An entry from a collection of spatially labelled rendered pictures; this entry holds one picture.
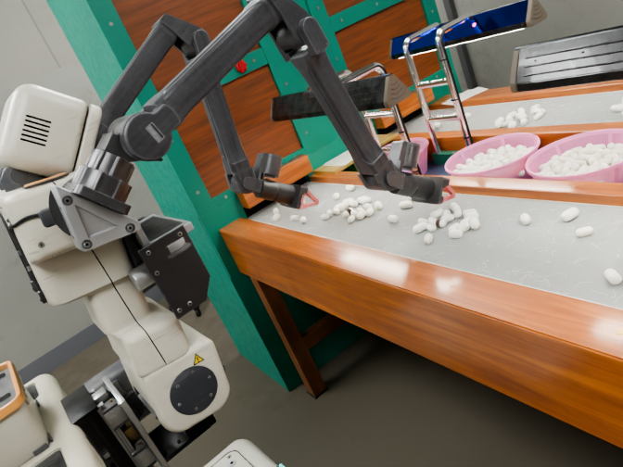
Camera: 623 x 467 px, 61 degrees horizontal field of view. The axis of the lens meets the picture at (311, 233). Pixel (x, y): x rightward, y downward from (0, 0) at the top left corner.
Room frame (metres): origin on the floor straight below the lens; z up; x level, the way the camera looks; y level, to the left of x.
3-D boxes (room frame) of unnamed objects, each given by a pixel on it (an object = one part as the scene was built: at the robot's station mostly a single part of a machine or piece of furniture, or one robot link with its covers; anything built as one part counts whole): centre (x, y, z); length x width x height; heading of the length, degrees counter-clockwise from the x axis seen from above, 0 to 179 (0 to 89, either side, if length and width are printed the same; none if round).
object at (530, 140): (1.43, -0.56, 0.72); 0.27 x 0.27 x 0.10
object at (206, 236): (2.36, -0.16, 0.42); 1.36 x 0.55 x 0.84; 115
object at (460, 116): (1.75, -0.63, 0.90); 0.20 x 0.19 x 0.45; 25
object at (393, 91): (1.55, -0.20, 1.08); 0.62 x 0.08 x 0.07; 25
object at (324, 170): (2.02, -0.29, 0.77); 0.33 x 0.15 x 0.01; 115
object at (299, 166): (1.93, 0.04, 0.83); 0.30 x 0.06 x 0.07; 115
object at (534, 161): (1.17, -0.68, 0.72); 0.27 x 0.27 x 0.10
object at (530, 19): (1.79, -0.70, 1.08); 0.62 x 0.08 x 0.07; 25
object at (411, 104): (2.21, -0.57, 0.83); 0.30 x 0.06 x 0.07; 115
